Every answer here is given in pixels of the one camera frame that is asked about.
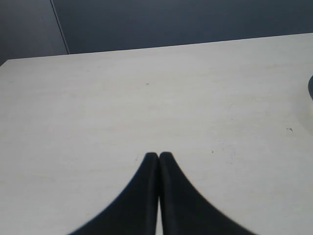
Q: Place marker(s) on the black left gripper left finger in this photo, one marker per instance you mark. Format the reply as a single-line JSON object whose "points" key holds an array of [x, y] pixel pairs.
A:
{"points": [[134, 210]]}

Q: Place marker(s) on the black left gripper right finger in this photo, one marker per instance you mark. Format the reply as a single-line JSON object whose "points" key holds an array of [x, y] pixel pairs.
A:
{"points": [[184, 211]]}

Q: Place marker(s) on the round steel bowl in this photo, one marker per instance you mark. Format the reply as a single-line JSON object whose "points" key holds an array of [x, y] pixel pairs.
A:
{"points": [[310, 87]]}

